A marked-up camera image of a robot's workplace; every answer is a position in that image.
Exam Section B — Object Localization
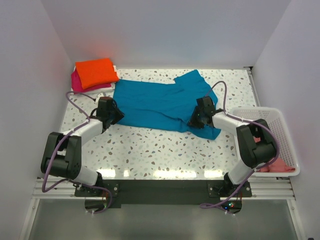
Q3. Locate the white plastic basket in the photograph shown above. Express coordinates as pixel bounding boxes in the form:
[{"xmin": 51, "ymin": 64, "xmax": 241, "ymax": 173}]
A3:
[{"xmin": 230, "ymin": 106, "xmax": 301, "ymax": 178}]

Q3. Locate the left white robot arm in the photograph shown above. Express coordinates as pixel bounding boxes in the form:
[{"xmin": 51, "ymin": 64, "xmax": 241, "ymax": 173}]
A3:
[{"xmin": 40, "ymin": 96, "xmax": 125, "ymax": 196}]

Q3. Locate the folded orange t-shirt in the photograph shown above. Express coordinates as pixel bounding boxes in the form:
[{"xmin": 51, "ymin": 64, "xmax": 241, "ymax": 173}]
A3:
[{"xmin": 75, "ymin": 58, "xmax": 119, "ymax": 89}]

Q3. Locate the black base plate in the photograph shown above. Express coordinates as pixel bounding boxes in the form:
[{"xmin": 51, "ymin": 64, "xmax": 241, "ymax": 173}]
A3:
[{"xmin": 74, "ymin": 178, "xmax": 253, "ymax": 210}]

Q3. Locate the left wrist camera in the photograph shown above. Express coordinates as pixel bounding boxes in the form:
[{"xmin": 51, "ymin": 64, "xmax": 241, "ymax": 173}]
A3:
[{"xmin": 95, "ymin": 92, "xmax": 108, "ymax": 104}]

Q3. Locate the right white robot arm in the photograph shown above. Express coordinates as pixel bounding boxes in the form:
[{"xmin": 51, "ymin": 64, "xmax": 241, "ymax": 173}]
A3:
[{"xmin": 188, "ymin": 96, "xmax": 279, "ymax": 197}]

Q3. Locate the aluminium frame rail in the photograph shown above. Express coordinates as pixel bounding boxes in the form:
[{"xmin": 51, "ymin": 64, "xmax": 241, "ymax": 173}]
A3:
[{"xmin": 31, "ymin": 177, "xmax": 296, "ymax": 200}]

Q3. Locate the folded magenta t-shirt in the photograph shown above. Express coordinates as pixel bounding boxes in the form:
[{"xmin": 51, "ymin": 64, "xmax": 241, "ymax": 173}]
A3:
[{"xmin": 71, "ymin": 71, "xmax": 113, "ymax": 94}]

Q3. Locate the blue t-shirt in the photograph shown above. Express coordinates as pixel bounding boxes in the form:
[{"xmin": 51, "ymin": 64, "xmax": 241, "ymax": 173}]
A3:
[{"xmin": 113, "ymin": 70, "xmax": 221, "ymax": 140}]

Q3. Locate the salmon pink t-shirt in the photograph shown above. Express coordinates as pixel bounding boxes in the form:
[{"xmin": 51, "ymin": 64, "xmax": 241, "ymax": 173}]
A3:
[{"xmin": 252, "ymin": 134, "xmax": 297, "ymax": 173}]

